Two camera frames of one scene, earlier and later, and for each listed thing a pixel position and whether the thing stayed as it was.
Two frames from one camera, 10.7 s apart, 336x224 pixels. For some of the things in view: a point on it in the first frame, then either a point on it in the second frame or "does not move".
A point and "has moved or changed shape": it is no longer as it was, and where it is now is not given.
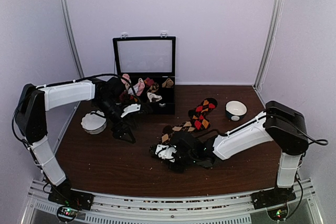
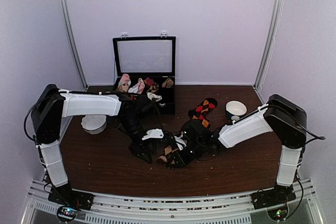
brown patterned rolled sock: (156, 85) does not move
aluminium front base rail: (222, 208) does not move
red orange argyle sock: (198, 114) does not move
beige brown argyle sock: (187, 126) has moved or changed shape
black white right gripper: (178, 169) -> (184, 161)
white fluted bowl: (94, 122) does not move
